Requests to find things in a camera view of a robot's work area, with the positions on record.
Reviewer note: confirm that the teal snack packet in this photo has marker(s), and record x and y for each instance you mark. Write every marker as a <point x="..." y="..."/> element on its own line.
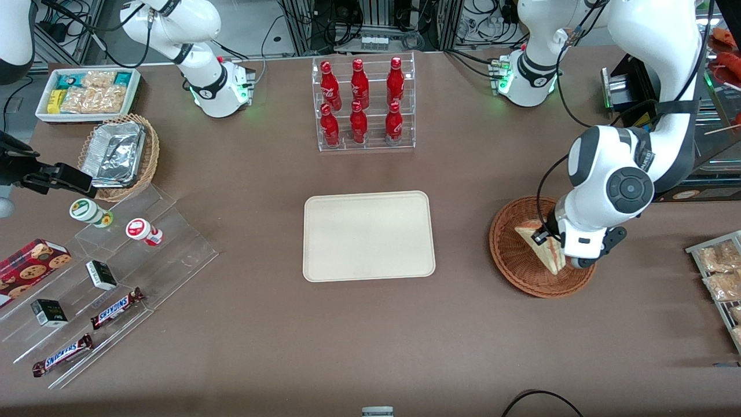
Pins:
<point x="122" y="79"/>
<point x="68" y="81"/>

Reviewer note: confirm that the small clear fried snack bag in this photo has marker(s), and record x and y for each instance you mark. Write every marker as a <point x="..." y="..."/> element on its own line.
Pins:
<point x="98" y="79"/>

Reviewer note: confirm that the round brown wicker basket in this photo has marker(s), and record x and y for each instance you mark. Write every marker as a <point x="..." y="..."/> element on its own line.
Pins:
<point x="521" y="272"/>

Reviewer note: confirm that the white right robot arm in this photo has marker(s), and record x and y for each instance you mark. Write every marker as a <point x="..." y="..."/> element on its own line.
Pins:
<point x="197" y="29"/>

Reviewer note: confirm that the triangle sandwich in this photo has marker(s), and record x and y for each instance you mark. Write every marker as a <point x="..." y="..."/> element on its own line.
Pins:
<point x="528" y="237"/>

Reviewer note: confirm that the large clear fried snack bag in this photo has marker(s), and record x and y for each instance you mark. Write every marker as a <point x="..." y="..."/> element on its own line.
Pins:
<point x="92" y="100"/>

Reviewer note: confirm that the small black carton box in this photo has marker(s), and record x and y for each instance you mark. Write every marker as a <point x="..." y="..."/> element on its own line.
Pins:
<point x="49" y="313"/>
<point x="101" y="275"/>

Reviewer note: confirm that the cream plastic tray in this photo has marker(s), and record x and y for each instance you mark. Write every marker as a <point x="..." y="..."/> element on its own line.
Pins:
<point x="369" y="236"/>

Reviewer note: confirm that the white power strip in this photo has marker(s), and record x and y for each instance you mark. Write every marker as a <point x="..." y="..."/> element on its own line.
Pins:
<point x="374" y="42"/>

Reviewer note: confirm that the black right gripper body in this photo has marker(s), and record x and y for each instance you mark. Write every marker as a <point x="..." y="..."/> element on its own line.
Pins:
<point x="13" y="166"/>

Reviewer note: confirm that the snickers chocolate bar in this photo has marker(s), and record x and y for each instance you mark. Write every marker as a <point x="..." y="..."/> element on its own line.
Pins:
<point x="116" y="308"/>
<point x="62" y="355"/>

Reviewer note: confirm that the aluminium foil tray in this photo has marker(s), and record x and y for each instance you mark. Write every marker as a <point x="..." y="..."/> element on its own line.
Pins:
<point x="116" y="153"/>

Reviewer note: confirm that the aluminium frame rack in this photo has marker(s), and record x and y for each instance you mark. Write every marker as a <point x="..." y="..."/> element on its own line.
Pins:
<point x="446" y="23"/>

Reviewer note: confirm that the red cola bottle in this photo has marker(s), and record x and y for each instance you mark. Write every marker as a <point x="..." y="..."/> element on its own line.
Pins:
<point x="395" y="84"/>
<point x="394" y="126"/>
<point x="330" y="87"/>
<point x="359" y="86"/>
<point x="359" y="126"/>
<point x="330" y="128"/>

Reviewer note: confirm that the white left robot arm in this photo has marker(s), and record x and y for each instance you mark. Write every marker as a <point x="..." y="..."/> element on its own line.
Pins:
<point x="648" y="35"/>

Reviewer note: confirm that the clear acrylic bottle rack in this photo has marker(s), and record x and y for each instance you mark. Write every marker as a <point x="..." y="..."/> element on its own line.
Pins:
<point x="373" y="124"/>

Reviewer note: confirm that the clear acrylic stepped display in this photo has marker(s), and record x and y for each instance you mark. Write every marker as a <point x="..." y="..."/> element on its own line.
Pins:
<point x="173" y="255"/>

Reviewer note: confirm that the red lid yogurt cup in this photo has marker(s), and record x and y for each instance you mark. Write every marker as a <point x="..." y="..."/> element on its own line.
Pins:
<point x="139" y="229"/>

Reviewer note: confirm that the green lid yogurt cup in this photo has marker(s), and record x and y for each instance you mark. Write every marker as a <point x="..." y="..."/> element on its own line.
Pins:
<point x="85" y="209"/>

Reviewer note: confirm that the clear bag of fried snacks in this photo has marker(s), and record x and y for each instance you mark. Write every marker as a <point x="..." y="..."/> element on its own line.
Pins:
<point x="736" y="314"/>
<point x="718" y="258"/>
<point x="737" y="336"/>
<point x="723" y="285"/>

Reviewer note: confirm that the oval tan wicker basket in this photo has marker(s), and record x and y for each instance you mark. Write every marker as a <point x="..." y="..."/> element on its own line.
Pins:
<point x="149" y="156"/>

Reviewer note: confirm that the small grey device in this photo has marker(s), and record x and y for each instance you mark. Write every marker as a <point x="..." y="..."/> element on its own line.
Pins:
<point x="377" y="412"/>

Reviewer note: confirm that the yellow snack packet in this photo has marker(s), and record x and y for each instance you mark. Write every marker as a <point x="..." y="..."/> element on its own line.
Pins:
<point x="55" y="101"/>

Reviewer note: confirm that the red tartan cookie box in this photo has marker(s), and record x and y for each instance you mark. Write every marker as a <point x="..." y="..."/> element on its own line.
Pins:
<point x="29" y="269"/>

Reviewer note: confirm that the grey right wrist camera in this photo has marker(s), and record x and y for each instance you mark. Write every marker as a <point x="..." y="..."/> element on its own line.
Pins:
<point x="4" y="207"/>

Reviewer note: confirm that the white rectangular snack bin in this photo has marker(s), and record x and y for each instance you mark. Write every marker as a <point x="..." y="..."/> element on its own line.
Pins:
<point x="134" y="95"/>

